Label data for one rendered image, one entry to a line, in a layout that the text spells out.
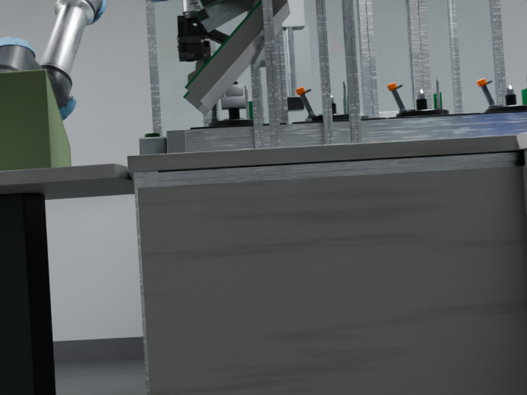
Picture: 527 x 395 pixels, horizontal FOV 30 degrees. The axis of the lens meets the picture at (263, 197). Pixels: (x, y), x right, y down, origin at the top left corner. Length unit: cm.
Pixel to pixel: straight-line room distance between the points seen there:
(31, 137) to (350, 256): 91
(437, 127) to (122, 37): 352
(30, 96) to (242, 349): 91
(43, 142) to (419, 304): 101
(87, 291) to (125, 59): 136
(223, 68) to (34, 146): 55
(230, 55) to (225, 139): 36
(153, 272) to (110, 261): 392
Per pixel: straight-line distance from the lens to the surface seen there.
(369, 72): 345
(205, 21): 229
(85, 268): 576
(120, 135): 572
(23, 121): 241
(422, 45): 379
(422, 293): 187
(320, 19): 242
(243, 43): 209
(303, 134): 242
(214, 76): 209
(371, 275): 184
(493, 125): 253
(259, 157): 181
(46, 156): 239
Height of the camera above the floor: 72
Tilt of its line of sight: 2 degrees up
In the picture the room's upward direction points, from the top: 4 degrees counter-clockwise
